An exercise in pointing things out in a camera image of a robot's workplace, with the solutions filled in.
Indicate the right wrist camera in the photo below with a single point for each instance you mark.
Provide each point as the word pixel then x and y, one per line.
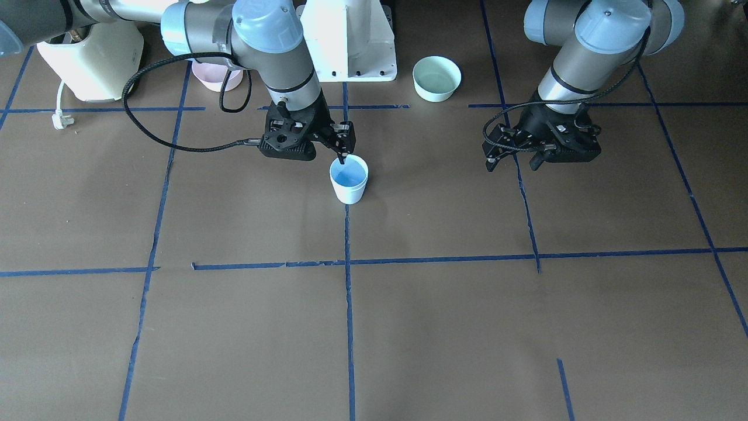
pixel 304 151

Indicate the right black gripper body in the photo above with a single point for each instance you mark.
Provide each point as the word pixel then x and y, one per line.
pixel 320 120

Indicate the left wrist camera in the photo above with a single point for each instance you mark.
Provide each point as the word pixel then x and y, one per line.
pixel 574 145

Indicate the blue cup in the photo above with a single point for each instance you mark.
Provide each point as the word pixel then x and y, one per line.
pixel 349 179

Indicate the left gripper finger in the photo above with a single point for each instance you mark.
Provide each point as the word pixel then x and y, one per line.
pixel 541 157
pixel 496 150

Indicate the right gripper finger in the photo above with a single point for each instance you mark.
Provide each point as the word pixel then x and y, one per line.
pixel 342 151
pixel 343 133

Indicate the pink bowl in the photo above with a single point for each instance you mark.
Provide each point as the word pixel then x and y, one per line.
pixel 212 76

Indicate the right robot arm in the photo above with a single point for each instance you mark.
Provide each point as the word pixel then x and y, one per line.
pixel 266 36

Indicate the cream toaster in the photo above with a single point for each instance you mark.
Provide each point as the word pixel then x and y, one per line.
pixel 97 68

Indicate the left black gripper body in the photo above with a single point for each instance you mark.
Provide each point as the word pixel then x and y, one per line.
pixel 533 122

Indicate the green bowl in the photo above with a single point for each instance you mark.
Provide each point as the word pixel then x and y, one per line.
pixel 436 78

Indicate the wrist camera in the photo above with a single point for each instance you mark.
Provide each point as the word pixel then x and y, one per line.
pixel 304 151
pixel 574 145

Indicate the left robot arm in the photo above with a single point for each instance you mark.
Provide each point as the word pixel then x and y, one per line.
pixel 594 39

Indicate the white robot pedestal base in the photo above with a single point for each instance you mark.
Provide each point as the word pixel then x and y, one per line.
pixel 350 41

